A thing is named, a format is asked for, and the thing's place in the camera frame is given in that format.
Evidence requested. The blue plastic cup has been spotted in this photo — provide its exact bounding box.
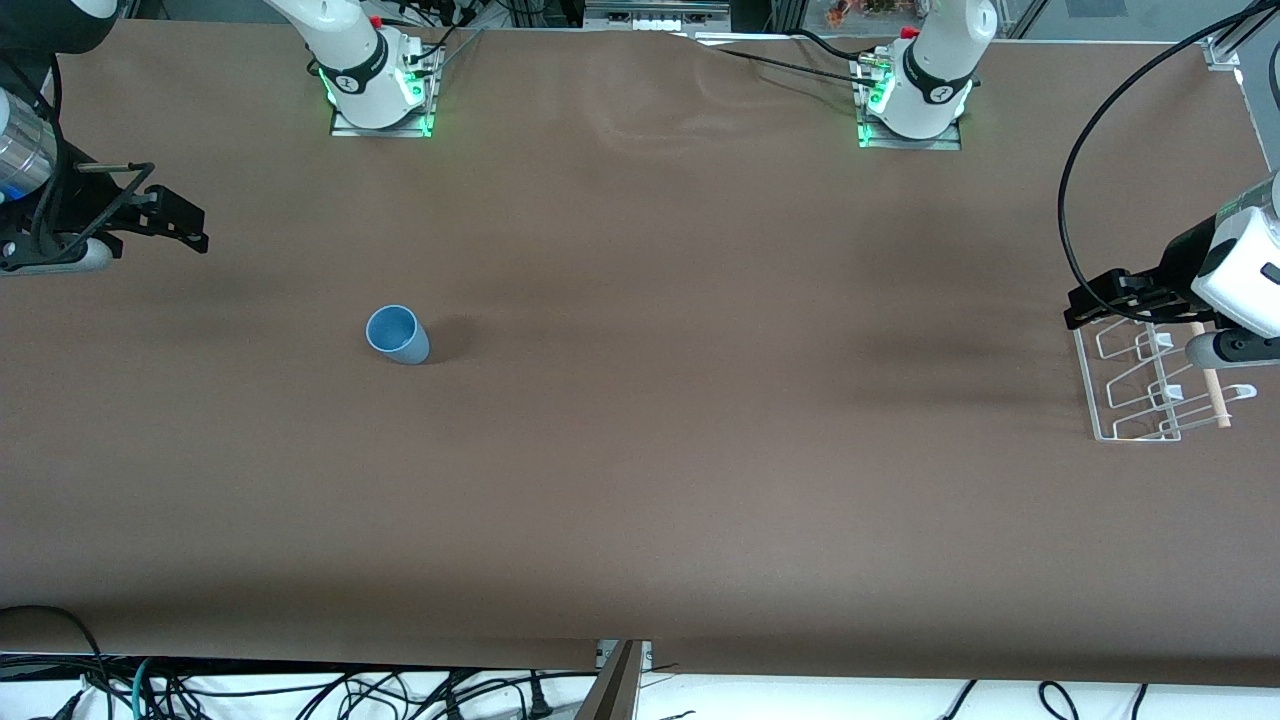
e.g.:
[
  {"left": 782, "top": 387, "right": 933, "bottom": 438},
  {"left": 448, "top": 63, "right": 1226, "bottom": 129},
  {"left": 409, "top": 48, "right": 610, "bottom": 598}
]
[{"left": 365, "top": 304, "right": 432, "bottom": 367}]

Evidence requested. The brown table cover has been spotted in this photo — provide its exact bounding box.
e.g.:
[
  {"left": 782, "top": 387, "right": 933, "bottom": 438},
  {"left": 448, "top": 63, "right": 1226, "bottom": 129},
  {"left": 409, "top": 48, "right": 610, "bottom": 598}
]
[{"left": 0, "top": 18, "right": 1280, "bottom": 691}]

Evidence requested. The brown table leg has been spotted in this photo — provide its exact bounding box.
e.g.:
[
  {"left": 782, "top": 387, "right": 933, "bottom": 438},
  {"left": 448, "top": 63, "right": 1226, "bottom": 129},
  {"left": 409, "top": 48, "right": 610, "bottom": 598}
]
[{"left": 574, "top": 640, "right": 643, "bottom": 720}]

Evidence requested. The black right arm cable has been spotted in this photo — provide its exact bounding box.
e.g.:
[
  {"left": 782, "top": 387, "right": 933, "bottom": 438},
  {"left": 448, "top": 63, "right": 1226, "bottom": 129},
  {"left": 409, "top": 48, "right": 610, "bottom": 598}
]
[{"left": 0, "top": 52, "right": 65, "bottom": 253}]

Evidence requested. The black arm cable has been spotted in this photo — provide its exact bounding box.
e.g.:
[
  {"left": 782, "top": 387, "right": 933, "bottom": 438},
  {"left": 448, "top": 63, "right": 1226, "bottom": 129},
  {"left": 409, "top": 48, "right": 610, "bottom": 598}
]
[
  {"left": 1057, "top": 6, "right": 1280, "bottom": 323},
  {"left": 0, "top": 52, "right": 65, "bottom": 253}
]

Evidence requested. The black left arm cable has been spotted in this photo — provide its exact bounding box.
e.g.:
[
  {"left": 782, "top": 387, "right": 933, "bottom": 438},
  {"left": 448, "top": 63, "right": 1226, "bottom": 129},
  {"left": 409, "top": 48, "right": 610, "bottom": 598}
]
[{"left": 1057, "top": 6, "right": 1280, "bottom": 323}]

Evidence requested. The white wire cup rack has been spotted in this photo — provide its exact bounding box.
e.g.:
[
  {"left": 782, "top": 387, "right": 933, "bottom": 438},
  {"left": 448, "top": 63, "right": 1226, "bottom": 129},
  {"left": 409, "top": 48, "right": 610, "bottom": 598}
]
[{"left": 1074, "top": 316, "right": 1259, "bottom": 444}]

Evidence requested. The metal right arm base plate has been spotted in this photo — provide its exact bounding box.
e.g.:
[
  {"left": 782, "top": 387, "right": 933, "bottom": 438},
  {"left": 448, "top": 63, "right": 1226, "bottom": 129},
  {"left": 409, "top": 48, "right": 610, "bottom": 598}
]
[{"left": 329, "top": 38, "right": 439, "bottom": 140}]

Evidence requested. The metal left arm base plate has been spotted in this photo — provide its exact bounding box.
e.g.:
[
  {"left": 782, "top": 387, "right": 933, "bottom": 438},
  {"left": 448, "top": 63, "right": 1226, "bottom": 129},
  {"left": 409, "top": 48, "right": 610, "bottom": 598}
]
[{"left": 855, "top": 55, "right": 964, "bottom": 152}]

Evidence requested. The short black table cable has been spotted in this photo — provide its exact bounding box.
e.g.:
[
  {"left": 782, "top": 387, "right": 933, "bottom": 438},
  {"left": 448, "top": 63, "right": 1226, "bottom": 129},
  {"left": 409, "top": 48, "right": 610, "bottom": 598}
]
[{"left": 793, "top": 28, "right": 873, "bottom": 67}]

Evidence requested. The long black table cable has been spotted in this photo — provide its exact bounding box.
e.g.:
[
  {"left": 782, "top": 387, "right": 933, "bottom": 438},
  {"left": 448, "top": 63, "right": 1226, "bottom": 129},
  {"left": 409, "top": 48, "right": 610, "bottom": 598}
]
[{"left": 712, "top": 46, "right": 889, "bottom": 85}]

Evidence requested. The black looped floor cable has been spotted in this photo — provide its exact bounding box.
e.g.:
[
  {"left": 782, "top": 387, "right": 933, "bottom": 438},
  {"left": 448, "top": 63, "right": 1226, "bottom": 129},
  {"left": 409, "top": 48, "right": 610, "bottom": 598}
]
[{"left": 0, "top": 604, "right": 105, "bottom": 693}]

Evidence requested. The teal floor cable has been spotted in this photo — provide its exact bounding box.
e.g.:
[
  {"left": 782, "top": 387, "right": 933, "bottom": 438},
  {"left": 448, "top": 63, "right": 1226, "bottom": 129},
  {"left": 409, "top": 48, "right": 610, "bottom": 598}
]
[{"left": 128, "top": 657, "right": 163, "bottom": 720}]

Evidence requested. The black floor cable tangle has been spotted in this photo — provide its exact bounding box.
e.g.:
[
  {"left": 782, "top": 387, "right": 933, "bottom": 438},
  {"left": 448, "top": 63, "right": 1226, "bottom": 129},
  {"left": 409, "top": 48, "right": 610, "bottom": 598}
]
[{"left": 150, "top": 668, "right": 601, "bottom": 720}]

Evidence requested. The aluminium frame with white connector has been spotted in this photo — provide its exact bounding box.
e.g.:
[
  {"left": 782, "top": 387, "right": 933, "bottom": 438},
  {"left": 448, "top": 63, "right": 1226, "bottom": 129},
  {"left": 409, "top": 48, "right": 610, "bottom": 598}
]
[{"left": 583, "top": 0, "right": 733, "bottom": 33}]

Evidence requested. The metal table edge bracket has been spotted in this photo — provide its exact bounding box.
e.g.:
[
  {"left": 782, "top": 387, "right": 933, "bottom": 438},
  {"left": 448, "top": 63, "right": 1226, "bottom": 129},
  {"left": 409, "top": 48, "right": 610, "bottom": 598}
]
[{"left": 596, "top": 639, "right": 655, "bottom": 673}]

